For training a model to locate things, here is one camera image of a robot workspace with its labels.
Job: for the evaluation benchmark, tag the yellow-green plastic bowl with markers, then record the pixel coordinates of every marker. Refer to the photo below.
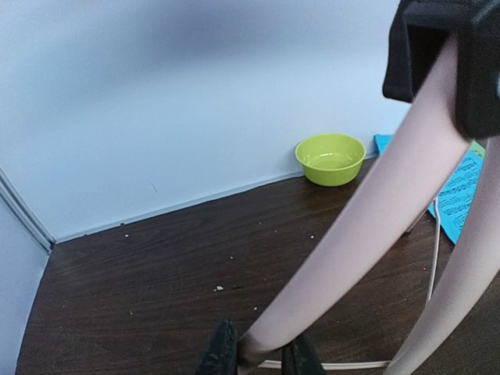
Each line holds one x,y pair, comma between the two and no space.
330,160

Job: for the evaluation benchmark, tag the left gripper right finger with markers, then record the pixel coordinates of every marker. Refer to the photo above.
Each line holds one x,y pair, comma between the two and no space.
299,358

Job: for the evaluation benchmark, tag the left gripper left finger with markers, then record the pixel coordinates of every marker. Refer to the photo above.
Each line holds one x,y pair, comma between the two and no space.
221,354

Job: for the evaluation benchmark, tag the pink music stand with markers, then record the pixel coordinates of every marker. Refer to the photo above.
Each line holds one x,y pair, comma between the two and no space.
444,61

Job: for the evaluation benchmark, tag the green sheet music paper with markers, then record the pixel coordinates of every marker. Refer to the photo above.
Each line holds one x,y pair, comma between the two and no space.
477,149

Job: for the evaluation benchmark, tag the blue sheet music paper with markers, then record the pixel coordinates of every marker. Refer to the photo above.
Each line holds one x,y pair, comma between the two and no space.
455,198

